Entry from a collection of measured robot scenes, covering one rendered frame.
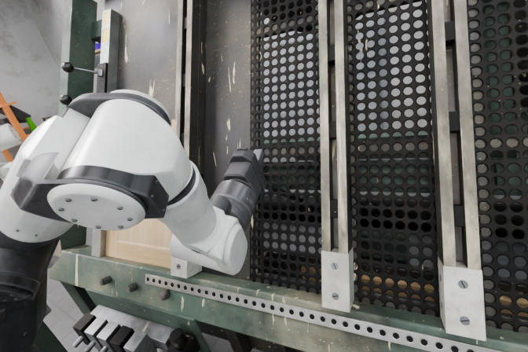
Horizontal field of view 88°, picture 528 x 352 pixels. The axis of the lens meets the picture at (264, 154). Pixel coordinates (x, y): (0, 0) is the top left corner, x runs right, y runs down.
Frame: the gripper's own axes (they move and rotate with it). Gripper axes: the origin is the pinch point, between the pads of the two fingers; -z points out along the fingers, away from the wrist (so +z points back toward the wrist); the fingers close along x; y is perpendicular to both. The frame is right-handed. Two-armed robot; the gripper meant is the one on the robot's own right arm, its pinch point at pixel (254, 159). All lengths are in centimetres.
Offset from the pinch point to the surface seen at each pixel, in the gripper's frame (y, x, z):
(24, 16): 687, 79, -404
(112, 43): 69, 26, -41
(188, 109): 26.4, 6.7, -16.2
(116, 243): 63, -29, 11
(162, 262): 41, -32, 13
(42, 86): 692, -53, -336
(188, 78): 26.7, 13.7, -23.0
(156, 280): 39, -32, 19
